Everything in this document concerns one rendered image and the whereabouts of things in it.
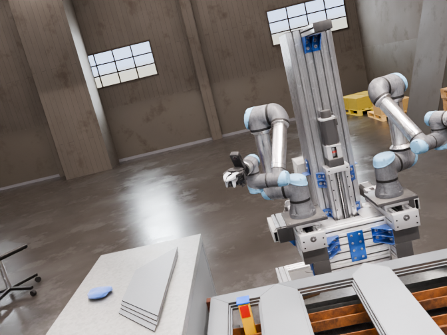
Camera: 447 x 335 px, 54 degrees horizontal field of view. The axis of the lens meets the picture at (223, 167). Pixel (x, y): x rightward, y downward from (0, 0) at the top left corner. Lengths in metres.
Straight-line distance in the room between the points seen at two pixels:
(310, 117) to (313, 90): 0.15
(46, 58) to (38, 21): 0.93
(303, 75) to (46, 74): 10.76
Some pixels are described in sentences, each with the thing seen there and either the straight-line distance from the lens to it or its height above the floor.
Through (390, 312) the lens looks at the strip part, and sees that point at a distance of 1.93.
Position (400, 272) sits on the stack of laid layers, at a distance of 2.24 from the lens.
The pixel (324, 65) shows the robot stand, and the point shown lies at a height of 1.81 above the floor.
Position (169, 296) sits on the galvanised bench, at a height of 1.05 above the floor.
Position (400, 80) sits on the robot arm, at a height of 1.64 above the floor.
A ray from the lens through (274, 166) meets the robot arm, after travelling 2.18.
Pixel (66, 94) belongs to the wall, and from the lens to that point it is 12.67.
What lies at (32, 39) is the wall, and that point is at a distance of 12.95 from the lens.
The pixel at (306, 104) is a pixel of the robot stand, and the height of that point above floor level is 1.62.
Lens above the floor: 1.91
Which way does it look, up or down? 12 degrees down
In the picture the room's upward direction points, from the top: 14 degrees counter-clockwise
